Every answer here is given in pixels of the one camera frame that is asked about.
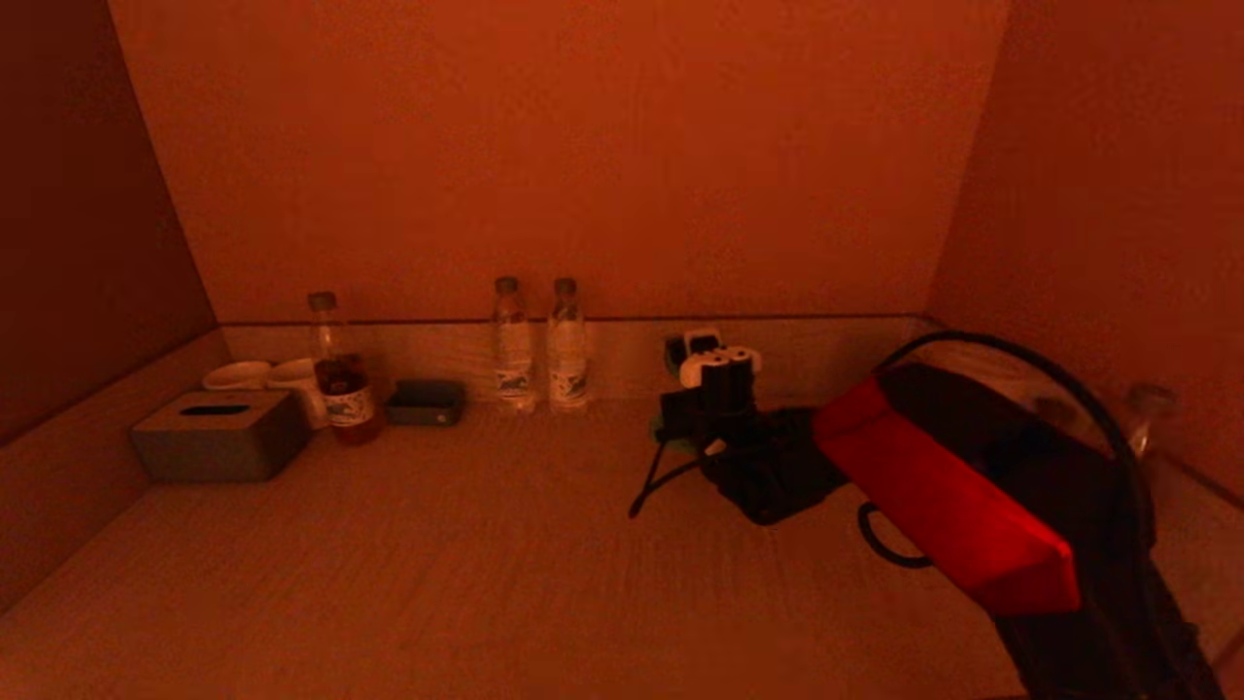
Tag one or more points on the small dark rectangular tray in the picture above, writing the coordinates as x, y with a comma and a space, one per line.
426, 402

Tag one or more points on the clear water bottle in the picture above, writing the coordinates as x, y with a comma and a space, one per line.
569, 365
513, 365

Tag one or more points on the green microfibre cloth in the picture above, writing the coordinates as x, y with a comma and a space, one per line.
673, 362

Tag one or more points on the dark drink bottle white label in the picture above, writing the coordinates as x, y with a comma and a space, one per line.
1149, 403

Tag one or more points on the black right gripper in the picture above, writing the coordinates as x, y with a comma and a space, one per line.
719, 428

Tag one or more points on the half-full red tea bottle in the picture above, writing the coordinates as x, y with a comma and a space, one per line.
348, 408

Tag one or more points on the grey tissue box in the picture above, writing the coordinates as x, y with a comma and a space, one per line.
224, 449

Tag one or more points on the white ceramic cup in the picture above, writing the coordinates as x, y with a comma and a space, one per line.
237, 375
301, 381

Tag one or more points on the right robot arm red black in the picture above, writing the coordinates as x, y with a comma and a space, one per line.
952, 496

